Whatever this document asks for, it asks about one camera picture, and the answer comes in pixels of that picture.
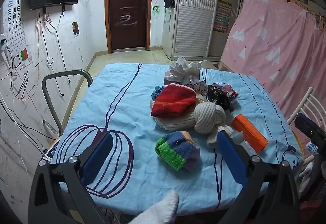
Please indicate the red knit hat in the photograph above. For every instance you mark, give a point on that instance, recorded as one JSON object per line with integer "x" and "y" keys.
{"x": 173, "y": 101}

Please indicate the pink tissue box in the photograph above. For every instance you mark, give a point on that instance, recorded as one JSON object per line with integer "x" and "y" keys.
{"x": 169, "y": 78}

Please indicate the light blue printed tablecloth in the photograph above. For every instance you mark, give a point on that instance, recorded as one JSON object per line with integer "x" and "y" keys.
{"x": 127, "y": 101}

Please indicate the dark brown door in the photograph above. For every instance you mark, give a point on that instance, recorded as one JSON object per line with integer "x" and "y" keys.
{"x": 127, "y": 10}

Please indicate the grey metal chair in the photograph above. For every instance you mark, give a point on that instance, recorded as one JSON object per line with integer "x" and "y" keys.
{"x": 49, "y": 91}

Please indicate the patterned red and white cloth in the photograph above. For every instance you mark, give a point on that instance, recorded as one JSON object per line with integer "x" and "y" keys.
{"x": 229, "y": 91}

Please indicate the polka-dot cloth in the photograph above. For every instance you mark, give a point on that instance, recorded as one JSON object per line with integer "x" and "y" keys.
{"x": 197, "y": 85}

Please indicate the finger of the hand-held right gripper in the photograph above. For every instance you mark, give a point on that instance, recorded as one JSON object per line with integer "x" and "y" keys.
{"x": 309, "y": 128}

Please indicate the black plastic bag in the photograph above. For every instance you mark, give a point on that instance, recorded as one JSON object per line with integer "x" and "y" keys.
{"x": 219, "y": 98}

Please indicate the pink printed bed curtain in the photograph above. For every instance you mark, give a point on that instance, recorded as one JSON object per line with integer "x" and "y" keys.
{"x": 275, "y": 48}

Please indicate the white tissue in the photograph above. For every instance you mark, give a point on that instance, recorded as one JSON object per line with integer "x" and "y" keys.
{"x": 183, "y": 68}

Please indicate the colourful wall poster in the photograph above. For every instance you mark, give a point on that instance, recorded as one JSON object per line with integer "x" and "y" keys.
{"x": 222, "y": 16}

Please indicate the white slatted wardrobe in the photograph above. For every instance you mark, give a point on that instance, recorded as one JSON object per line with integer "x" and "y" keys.
{"x": 193, "y": 10}

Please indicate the eye chart poster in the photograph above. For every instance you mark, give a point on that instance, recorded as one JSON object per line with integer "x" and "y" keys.
{"x": 15, "y": 22}

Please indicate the blue knit cloth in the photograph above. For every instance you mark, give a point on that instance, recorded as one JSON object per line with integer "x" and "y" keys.
{"x": 156, "y": 92}

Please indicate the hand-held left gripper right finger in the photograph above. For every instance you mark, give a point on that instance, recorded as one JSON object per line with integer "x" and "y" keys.
{"x": 231, "y": 157}

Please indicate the orange cardboard box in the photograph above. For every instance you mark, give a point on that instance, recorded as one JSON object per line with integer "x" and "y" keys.
{"x": 250, "y": 132}

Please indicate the multicolour knit hat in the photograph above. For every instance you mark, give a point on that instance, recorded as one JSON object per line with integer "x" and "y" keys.
{"x": 178, "y": 150}

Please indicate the white metal chair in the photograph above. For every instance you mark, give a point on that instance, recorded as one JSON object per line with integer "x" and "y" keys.
{"x": 304, "y": 101}

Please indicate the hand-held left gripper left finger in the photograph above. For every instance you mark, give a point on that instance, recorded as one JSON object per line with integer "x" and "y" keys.
{"x": 98, "y": 157}

